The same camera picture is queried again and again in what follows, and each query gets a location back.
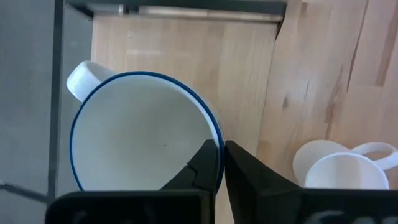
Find small white mug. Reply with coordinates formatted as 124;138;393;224
292;139;398;190

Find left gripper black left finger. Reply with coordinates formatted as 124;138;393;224
160;139;221;195

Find blue white floral mug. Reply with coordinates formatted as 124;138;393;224
66;60;225;192

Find wooden shelf black legs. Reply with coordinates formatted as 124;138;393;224
66;0;289;224

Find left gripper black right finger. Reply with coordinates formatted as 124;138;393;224
224;139;305;224

